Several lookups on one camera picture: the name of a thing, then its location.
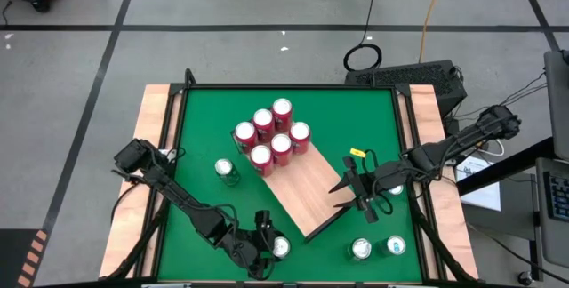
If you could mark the black computer keyboard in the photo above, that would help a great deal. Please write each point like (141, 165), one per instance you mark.
(558, 197)

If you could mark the slim green can blue tab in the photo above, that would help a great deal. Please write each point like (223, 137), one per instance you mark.
(396, 190)
(395, 245)

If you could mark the white paper sheet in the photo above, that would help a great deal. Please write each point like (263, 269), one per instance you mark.
(482, 194)

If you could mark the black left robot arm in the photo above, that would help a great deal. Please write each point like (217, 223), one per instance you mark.
(178, 194)

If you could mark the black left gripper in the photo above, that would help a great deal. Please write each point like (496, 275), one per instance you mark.
(244, 248)

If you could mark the green table mat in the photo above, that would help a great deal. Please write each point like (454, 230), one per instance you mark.
(347, 114)

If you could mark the red Fanta soda can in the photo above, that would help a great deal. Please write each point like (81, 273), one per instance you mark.
(263, 123)
(245, 136)
(281, 148)
(282, 112)
(261, 160)
(300, 137)

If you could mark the computer monitor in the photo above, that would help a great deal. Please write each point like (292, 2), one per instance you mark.
(558, 97)

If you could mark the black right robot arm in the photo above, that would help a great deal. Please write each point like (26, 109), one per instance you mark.
(444, 148)

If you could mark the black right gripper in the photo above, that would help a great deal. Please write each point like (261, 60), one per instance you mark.
(387, 177)

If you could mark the green Sprite soda can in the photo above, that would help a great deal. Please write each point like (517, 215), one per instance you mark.
(226, 172)
(282, 247)
(361, 249)

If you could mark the black computer tower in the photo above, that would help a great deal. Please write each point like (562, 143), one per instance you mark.
(409, 79)

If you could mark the black caster knob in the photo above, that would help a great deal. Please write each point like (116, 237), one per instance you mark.
(525, 277)

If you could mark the wooden board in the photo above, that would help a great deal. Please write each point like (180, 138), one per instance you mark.
(306, 190)

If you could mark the black desk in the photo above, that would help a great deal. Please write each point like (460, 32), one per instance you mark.
(502, 168)

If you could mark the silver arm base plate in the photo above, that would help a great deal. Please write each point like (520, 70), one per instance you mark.
(168, 152)

